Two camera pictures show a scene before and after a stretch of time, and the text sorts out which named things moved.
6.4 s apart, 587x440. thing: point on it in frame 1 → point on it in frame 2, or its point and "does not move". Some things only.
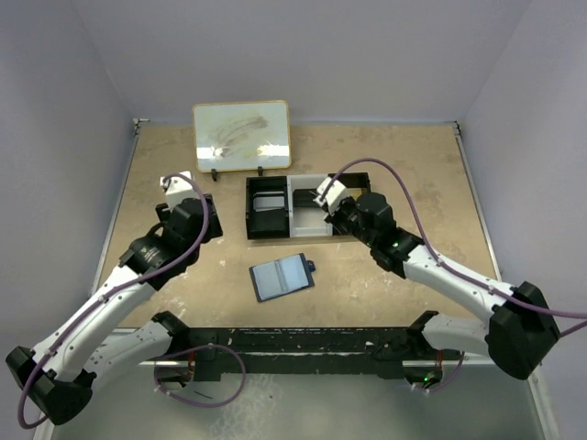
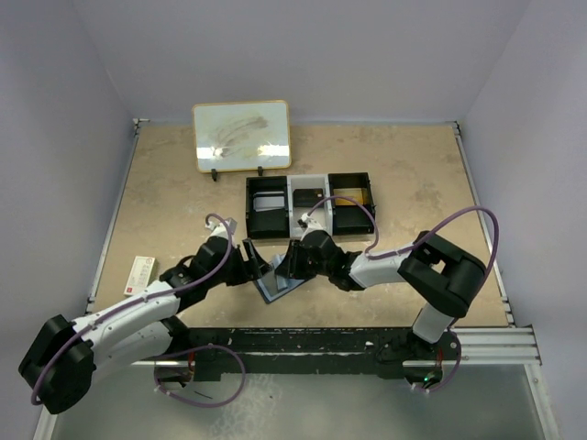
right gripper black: x=334 y=219 → x=290 y=266
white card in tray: x=269 y=200 does not move
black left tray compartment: x=268 y=224 does not move
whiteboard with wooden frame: x=242 y=136 does not move
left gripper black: x=213 y=230 → x=255 y=267
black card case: x=304 y=198 does not move
